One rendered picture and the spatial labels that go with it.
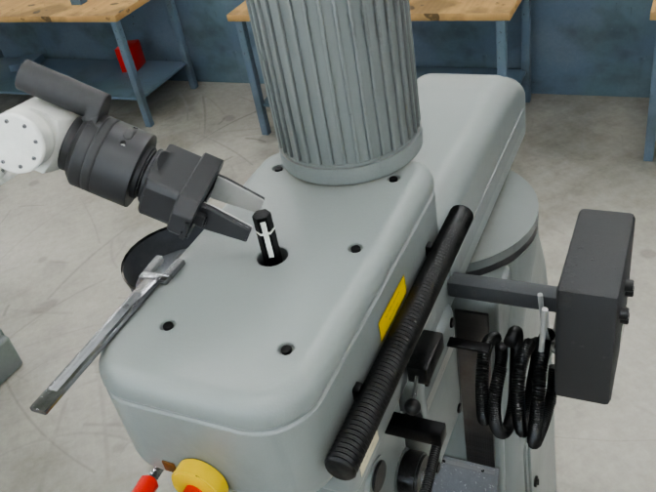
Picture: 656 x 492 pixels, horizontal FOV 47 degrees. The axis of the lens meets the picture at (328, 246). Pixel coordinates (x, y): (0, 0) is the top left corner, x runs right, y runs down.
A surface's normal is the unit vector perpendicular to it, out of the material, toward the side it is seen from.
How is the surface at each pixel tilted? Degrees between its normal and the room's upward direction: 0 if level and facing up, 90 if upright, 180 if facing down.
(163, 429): 90
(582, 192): 0
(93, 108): 68
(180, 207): 52
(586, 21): 90
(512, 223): 0
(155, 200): 89
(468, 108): 0
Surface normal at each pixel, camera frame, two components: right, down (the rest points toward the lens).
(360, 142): 0.22, 0.55
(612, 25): -0.40, 0.59
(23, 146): -0.07, 0.40
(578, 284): -0.16, -0.80
